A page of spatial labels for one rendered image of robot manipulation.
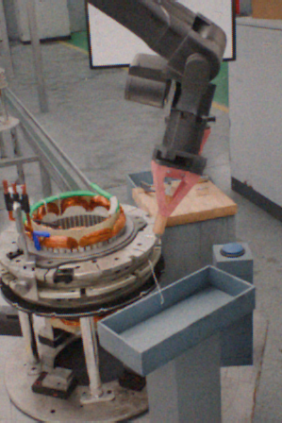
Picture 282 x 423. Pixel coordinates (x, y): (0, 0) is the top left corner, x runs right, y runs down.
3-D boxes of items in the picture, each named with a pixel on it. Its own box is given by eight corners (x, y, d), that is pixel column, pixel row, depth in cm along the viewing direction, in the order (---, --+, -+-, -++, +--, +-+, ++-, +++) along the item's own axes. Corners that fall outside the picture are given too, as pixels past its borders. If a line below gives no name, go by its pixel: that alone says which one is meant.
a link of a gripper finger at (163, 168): (143, 213, 83) (159, 150, 81) (140, 205, 90) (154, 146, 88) (189, 224, 84) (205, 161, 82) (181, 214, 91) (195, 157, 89)
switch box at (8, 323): (-2, 319, 143) (-6, 300, 141) (35, 322, 140) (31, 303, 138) (-12, 334, 137) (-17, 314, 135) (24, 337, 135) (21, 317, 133)
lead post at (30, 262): (25, 269, 100) (14, 208, 95) (26, 262, 102) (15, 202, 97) (35, 268, 100) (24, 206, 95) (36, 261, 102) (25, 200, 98)
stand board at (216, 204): (132, 197, 141) (131, 188, 140) (205, 184, 145) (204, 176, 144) (155, 229, 123) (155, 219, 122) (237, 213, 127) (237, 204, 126)
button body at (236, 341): (219, 367, 120) (217, 261, 110) (215, 346, 126) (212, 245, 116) (253, 364, 120) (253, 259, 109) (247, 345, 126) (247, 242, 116)
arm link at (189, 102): (219, 76, 80) (218, 79, 85) (171, 64, 80) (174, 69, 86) (206, 125, 81) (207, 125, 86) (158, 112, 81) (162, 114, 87)
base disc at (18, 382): (0, 329, 137) (0, 326, 136) (156, 296, 145) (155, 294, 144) (8, 448, 102) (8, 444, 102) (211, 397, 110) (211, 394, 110)
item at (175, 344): (154, 495, 92) (141, 352, 81) (114, 457, 100) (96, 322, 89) (255, 417, 106) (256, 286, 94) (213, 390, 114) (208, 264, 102)
